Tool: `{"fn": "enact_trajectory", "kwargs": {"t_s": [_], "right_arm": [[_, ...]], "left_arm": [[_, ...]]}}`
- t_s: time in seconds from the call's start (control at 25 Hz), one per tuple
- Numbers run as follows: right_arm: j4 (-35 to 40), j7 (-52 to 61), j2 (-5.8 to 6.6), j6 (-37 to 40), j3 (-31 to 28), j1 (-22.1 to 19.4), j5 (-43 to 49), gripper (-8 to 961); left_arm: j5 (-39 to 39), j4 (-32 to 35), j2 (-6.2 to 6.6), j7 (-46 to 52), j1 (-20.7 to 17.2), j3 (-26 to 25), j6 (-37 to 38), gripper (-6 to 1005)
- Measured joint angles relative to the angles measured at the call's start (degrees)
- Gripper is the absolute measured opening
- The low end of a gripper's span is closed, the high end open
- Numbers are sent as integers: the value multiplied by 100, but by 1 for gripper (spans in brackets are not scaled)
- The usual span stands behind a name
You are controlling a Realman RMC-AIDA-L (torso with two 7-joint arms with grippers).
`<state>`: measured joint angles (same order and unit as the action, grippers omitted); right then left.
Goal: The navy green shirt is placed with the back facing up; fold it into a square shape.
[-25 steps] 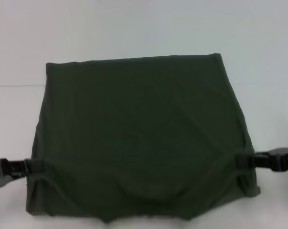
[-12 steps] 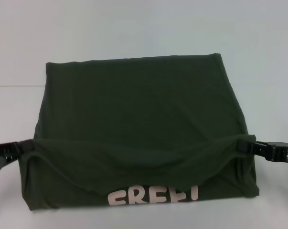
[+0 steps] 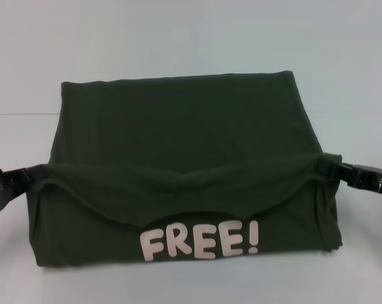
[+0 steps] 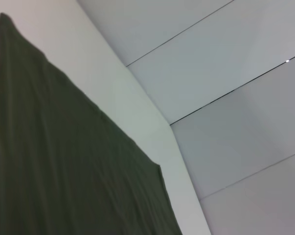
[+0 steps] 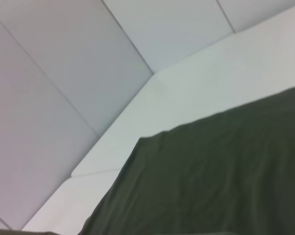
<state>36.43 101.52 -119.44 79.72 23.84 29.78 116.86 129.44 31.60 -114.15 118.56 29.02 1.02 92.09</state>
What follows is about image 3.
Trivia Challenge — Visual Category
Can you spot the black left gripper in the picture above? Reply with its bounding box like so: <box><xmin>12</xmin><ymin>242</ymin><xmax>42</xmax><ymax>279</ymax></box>
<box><xmin>0</xmin><ymin>163</ymin><xmax>49</xmax><ymax>216</ymax></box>

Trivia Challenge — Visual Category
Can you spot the dark green t-shirt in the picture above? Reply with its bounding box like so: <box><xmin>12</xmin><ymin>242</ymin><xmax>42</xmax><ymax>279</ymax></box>
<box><xmin>34</xmin><ymin>70</ymin><xmax>344</xmax><ymax>265</ymax></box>

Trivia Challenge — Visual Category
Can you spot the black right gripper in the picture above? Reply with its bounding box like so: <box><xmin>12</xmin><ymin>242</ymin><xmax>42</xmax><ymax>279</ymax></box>
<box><xmin>316</xmin><ymin>159</ymin><xmax>382</xmax><ymax>200</ymax></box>

